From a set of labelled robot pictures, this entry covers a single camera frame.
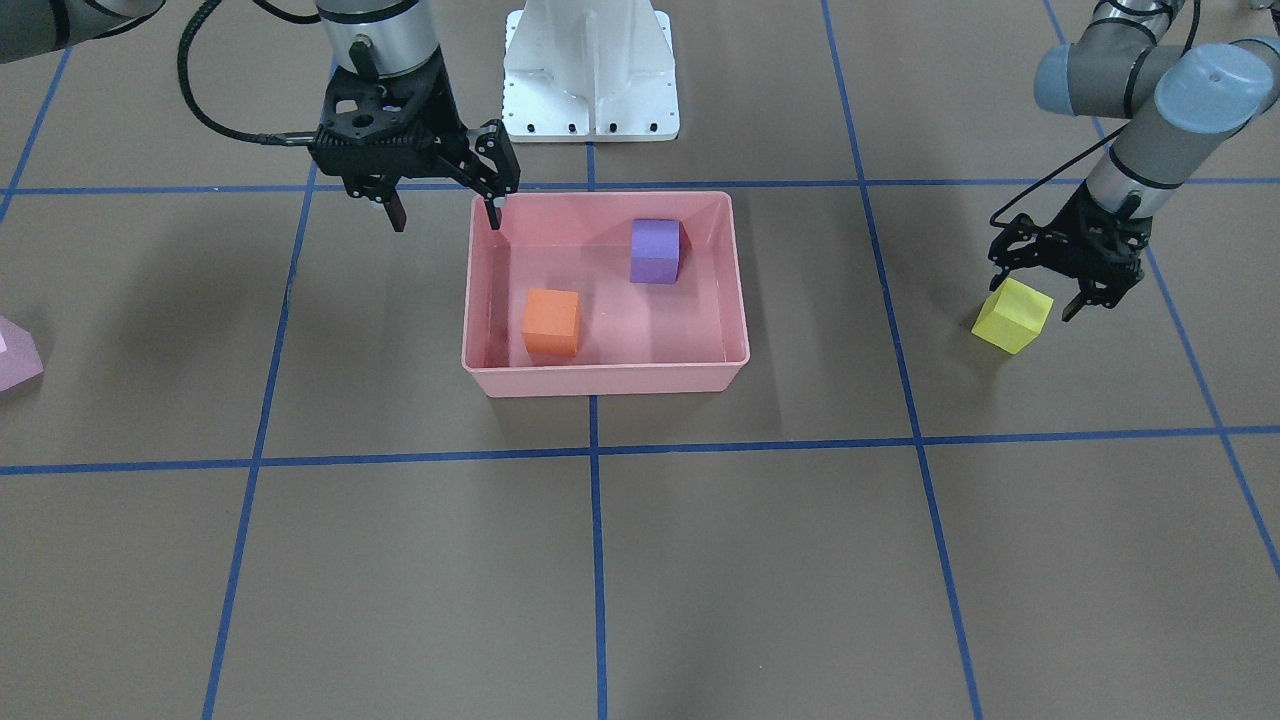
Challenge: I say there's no purple foam block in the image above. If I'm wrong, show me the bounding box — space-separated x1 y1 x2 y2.
628 218 682 284

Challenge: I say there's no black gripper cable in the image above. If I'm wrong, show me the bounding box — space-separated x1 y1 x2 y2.
989 129 1121 231
177 0 321 149

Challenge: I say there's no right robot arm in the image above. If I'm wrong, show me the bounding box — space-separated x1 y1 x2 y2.
174 1 521 232

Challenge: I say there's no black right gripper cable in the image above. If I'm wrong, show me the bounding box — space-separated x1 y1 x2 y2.
177 0 321 149

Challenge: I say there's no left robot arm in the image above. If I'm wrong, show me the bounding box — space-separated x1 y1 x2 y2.
988 1 1279 320

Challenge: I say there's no yellow foam block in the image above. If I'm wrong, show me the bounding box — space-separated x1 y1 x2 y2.
972 277 1053 355

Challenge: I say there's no pink plastic bin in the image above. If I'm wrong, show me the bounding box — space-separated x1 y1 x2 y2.
461 191 751 398

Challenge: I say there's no orange foam block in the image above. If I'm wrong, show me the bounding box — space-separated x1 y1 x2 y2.
521 287 581 357

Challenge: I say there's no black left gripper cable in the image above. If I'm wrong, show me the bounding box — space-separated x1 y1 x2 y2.
989 129 1121 231

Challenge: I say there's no pink foam block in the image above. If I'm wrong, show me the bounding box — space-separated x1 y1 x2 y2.
1 316 44 392

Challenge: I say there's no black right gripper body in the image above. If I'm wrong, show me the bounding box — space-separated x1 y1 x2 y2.
307 51 520 201

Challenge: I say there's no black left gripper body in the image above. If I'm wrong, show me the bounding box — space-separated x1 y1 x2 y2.
988 186 1151 291

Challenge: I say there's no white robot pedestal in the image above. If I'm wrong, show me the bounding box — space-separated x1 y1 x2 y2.
502 1 681 143

